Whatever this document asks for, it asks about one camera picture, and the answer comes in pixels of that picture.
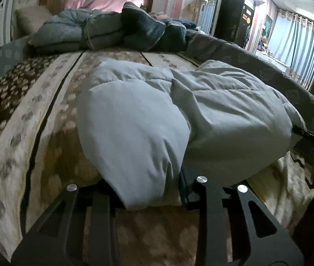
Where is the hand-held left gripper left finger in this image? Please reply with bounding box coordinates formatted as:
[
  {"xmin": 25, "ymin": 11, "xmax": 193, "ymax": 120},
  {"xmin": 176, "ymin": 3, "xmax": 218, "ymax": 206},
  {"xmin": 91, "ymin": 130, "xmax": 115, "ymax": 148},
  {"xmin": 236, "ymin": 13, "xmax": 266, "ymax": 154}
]
[{"xmin": 11, "ymin": 180, "xmax": 127, "ymax": 266}]

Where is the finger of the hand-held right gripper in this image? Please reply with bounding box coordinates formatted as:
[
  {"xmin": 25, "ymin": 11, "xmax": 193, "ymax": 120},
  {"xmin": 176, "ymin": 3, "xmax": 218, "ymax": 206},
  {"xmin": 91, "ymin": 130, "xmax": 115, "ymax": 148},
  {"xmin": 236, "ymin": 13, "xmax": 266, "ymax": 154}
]
[{"xmin": 292, "ymin": 126, "xmax": 314, "ymax": 145}]

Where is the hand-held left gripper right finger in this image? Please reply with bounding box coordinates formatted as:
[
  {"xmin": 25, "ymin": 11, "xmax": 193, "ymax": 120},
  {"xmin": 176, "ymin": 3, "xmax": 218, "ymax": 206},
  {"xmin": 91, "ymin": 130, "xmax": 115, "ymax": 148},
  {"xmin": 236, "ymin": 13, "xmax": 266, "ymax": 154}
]
[{"xmin": 178, "ymin": 166, "xmax": 304, "ymax": 266}]

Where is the light blue puffer jacket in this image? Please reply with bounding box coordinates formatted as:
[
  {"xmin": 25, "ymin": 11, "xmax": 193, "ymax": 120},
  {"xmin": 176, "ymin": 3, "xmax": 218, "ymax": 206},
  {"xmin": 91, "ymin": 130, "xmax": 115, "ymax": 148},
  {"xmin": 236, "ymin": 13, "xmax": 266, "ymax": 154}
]
[{"xmin": 75, "ymin": 58, "xmax": 307, "ymax": 209}]

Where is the wide blue curtain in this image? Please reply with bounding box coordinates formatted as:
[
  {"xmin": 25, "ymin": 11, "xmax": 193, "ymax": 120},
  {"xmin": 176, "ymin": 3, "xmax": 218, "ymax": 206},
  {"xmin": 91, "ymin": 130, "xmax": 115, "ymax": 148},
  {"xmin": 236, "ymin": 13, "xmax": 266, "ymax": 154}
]
[{"xmin": 268, "ymin": 8, "xmax": 314, "ymax": 85}]

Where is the grey patterned bed sheet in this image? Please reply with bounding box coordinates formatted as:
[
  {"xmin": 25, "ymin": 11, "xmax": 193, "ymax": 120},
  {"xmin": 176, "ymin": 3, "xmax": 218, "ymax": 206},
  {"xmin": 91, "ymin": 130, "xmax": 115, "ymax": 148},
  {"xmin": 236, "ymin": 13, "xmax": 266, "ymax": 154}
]
[{"xmin": 0, "ymin": 30, "xmax": 314, "ymax": 128}]

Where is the floral patterned blanket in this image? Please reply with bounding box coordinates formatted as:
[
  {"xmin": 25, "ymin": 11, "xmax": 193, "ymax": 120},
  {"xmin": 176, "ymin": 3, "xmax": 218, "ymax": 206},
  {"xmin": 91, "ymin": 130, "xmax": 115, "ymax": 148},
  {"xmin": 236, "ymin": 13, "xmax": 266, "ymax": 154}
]
[{"xmin": 0, "ymin": 48, "xmax": 314, "ymax": 264}]

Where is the black wardrobe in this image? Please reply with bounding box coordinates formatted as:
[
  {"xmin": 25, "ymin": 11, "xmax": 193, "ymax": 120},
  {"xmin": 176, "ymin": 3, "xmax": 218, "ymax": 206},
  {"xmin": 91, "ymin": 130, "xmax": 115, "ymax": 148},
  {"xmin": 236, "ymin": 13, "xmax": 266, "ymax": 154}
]
[{"xmin": 215, "ymin": 0, "xmax": 255, "ymax": 48}]

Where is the navy folded garment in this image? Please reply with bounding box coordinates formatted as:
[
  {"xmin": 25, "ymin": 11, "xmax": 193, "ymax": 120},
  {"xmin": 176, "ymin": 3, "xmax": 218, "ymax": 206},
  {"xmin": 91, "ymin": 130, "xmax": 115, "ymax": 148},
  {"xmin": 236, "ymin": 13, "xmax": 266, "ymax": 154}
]
[{"xmin": 151, "ymin": 19, "xmax": 198, "ymax": 53}]

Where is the narrow blue curtain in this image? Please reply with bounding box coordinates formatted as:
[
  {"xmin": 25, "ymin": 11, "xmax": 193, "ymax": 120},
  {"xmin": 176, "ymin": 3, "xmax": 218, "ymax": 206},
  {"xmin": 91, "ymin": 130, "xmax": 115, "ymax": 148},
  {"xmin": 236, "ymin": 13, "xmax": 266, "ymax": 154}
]
[{"xmin": 200, "ymin": 0, "xmax": 217, "ymax": 34}]

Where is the dark teal padded jacket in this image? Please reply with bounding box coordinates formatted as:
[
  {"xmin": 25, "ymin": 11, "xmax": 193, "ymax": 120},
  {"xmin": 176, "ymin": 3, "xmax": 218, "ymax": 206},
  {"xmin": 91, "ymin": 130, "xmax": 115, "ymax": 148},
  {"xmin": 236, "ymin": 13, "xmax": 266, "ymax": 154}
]
[{"xmin": 120, "ymin": 1, "xmax": 166, "ymax": 52}]

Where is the beige pillow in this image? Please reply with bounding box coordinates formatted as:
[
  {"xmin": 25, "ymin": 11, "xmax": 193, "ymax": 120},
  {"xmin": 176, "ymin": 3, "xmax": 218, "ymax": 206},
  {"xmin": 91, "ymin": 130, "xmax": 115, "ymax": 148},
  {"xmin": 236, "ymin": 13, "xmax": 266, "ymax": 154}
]
[{"xmin": 15, "ymin": 6, "xmax": 53, "ymax": 35}]

